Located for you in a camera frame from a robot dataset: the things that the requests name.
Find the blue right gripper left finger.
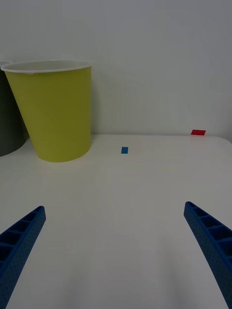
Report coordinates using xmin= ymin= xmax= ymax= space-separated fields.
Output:
xmin=0 ymin=205 xmax=46 ymax=309

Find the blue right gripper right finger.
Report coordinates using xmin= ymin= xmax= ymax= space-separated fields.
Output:
xmin=183 ymin=201 xmax=232 ymax=309

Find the yellow-green plastic bin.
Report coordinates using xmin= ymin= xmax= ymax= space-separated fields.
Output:
xmin=0 ymin=60 xmax=93 ymax=163

